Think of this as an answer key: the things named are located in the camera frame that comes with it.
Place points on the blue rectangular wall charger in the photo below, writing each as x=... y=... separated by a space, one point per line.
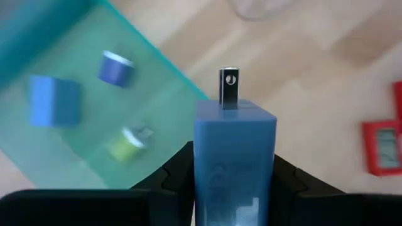
x=234 y=157

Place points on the purple cylindrical wall charger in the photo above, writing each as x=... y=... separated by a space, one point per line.
x=115 y=70

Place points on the red rectangular box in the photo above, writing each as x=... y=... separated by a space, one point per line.
x=398 y=100
x=369 y=147

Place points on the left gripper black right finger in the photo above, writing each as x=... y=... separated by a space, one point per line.
x=329 y=208

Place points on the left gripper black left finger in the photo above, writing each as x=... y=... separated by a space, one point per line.
x=94 y=207

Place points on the teal translucent plastic bin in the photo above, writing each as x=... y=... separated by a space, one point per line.
x=91 y=106

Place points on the green cylindrical wall charger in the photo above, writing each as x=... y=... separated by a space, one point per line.
x=127 y=147

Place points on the bright blue cube charger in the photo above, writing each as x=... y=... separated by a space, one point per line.
x=55 y=102

